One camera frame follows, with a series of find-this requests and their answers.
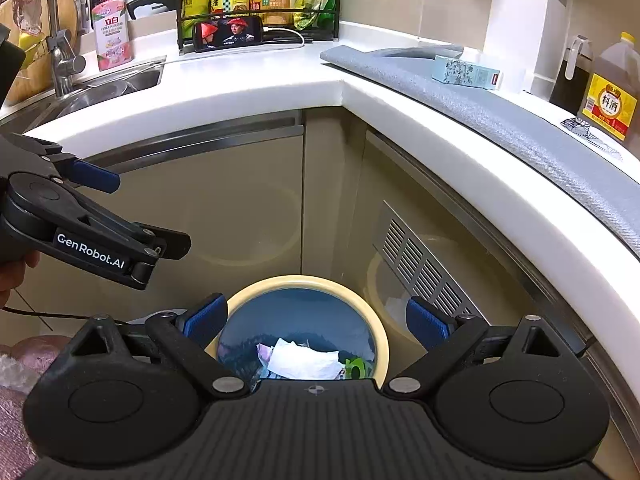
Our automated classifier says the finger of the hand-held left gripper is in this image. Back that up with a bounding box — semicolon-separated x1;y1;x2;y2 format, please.
75;201;192;261
37;141;121;194

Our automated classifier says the pale blue patterned box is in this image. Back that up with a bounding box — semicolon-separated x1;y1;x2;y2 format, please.
432;55;503;91

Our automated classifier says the cream round trash bin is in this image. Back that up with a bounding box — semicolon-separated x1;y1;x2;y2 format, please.
207;275;388;386

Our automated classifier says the white tissue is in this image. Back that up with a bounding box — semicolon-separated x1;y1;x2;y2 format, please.
267;338;343;381

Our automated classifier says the beige cabinet door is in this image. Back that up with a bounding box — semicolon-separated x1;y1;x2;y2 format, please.
85;120;306;311
360;130;640;461

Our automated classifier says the green snack wrapper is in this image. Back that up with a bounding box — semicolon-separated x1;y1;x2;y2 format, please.
342;357;376;381

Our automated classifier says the black pan handle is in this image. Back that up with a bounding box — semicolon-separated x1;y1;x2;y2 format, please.
127;0;177;20

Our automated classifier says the metal kitchen faucet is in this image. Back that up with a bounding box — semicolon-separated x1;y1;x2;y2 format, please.
30;0;86;98

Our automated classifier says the black white printed paper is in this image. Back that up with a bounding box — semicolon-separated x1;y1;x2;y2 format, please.
560;117;626;161

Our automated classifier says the blue bin liner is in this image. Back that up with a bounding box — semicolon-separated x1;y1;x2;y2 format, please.
217;287;376;391

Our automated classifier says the pink dish soap bottle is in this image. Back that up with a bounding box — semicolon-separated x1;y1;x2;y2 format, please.
90;0;133;71

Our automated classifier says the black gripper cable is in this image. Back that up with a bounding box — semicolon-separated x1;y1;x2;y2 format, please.
0;306;101;321

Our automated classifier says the wooden cutting board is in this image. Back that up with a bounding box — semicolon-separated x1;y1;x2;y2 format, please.
0;0;83;106

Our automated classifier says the dark sauce bottle white handle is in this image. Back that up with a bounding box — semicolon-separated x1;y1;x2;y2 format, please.
550;35;593;111

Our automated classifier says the black wire condiment rack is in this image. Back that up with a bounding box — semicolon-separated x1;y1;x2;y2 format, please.
177;0;341;53

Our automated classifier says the person's left hand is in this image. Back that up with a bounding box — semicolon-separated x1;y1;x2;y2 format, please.
0;254;42;307

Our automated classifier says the stainless steel sink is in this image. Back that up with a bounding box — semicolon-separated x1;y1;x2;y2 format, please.
50;57;166;111

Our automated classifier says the white charging cable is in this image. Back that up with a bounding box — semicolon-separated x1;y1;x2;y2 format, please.
263;27;306;48

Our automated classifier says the cooking wine bottle yellow label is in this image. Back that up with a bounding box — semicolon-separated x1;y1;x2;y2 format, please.
577;32;640;141

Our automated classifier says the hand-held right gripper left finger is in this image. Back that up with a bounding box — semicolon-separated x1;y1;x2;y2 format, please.
65;294;251;397

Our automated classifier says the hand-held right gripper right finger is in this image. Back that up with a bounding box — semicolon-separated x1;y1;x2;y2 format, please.
382;297;576;396

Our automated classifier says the silver cabinet vent grille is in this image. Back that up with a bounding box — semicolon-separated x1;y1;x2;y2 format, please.
375;202;491;321

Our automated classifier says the black smartphone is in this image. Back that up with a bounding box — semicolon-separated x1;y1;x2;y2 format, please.
192;16;264;53

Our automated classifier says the grey counter mat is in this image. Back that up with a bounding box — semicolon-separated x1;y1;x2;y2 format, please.
320;45;640;261

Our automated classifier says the pink fuzzy clothing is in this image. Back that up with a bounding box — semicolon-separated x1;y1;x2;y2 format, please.
0;335;66;466

